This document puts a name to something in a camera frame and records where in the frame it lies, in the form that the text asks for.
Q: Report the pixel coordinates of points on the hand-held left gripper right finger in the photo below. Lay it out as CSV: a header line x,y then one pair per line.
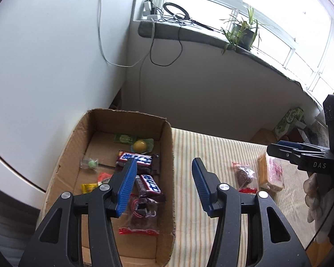
x,y
201,186

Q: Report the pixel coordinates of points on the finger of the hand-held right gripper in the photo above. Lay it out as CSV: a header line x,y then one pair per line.
x,y
284,151
291,144

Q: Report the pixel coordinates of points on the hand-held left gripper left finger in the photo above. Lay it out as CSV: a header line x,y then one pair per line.
x,y
126,186

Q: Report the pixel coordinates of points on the red candy packet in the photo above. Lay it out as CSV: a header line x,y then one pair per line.
x,y
104,178

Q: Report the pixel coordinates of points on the brown chocolate bar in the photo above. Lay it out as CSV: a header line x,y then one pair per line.
x,y
151,186
144,160

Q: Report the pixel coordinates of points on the brown cake clear wrapper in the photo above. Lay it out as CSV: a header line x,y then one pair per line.
x,y
140,214
243,175

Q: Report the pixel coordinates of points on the yellow candy packet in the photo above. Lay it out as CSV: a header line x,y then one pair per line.
x,y
89,188

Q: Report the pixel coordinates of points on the green ball candy clear wrapper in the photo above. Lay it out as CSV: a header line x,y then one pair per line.
x,y
92,164

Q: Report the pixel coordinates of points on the yellow ball candy green wrapper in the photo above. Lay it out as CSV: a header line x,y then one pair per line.
x,y
139,146

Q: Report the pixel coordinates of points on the green snack packet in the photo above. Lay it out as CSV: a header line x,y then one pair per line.
x,y
124,138

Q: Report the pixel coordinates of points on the cardboard box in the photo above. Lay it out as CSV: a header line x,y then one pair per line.
x,y
105,122

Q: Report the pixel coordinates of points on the person's right hand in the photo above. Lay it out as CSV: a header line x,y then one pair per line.
x,y
317,192

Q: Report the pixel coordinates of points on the grey printed bag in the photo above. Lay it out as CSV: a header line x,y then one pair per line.
x,y
314,132

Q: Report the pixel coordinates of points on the green printed box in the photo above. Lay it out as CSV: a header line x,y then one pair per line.
x,y
288,122

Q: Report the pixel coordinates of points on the brown box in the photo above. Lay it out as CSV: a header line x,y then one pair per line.
x,y
263,137

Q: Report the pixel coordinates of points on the sliced bread bag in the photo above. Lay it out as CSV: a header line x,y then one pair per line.
x,y
270,172

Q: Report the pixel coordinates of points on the striped tablecloth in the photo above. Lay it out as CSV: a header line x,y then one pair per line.
x,y
183,144

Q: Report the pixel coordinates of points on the potted green plant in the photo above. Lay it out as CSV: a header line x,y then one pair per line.
x,y
243,34

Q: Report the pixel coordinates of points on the white appliance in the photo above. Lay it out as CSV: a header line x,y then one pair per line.
x,y
44,75

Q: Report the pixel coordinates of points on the grey stone windowsill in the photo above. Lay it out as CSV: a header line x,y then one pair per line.
x,y
183,33

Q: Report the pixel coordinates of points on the white charger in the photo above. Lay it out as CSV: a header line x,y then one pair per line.
x,y
147,7

